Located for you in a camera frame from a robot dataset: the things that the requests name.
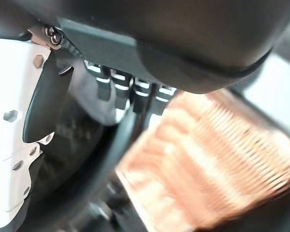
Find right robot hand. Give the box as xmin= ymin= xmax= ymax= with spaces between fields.
xmin=0 ymin=0 xmax=290 ymax=232

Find grey front-load washing machine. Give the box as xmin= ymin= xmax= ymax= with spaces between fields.
xmin=21 ymin=58 xmax=165 ymax=232

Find rectangular wicker basket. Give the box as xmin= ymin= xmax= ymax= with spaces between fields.
xmin=114 ymin=90 xmax=290 ymax=232

